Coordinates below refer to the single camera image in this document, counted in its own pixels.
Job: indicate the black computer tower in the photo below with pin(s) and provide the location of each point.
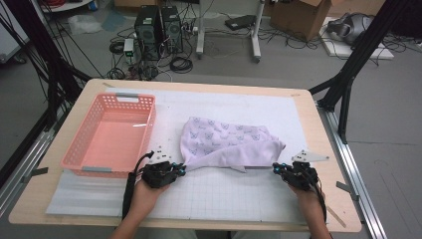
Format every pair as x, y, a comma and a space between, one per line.
172, 30
147, 30

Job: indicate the thin wooden stick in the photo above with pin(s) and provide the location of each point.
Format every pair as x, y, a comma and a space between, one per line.
338, 218

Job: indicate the white round table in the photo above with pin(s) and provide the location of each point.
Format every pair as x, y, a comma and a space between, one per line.
66, 7

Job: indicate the pink plastic basket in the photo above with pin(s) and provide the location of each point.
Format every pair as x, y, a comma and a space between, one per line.
112, 146

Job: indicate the person's right hand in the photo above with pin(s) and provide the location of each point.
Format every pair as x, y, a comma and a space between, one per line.
307, 199

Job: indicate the grey metal bracket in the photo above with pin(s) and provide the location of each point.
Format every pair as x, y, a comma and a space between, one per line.
345, 187
38, 172

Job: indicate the white metal stand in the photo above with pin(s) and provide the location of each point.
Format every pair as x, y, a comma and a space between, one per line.
200, 33

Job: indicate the clear plastic bag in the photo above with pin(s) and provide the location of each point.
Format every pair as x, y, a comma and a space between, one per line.
83, 25

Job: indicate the aluminium rail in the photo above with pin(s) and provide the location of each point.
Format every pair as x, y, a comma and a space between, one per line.
348, 159
33, 156

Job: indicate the small white device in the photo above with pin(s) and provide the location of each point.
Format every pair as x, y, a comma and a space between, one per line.
128, 46

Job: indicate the white printed towel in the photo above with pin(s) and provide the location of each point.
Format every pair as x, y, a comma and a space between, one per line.
225, 149

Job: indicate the grey rounded appliance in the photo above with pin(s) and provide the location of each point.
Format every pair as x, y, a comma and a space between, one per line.
351, 26

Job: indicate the white grid mat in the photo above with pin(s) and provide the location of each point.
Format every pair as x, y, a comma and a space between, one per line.
215, 199

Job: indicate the white foam board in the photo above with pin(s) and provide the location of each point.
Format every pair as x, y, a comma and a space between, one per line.
338, 49

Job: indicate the cardboard box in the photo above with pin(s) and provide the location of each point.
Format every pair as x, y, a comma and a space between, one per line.
298, 16

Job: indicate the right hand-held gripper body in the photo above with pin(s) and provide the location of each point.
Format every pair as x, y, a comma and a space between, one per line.
302, 176

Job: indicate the black flat device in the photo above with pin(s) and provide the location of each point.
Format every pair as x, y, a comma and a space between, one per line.
240, 22

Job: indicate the person's left hand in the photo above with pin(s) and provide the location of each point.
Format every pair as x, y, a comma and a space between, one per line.
147, 197

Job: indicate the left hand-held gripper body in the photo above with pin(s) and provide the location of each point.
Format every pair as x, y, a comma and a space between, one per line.
159, 174

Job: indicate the blue plastic sheet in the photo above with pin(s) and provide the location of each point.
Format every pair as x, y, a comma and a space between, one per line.
112, 20

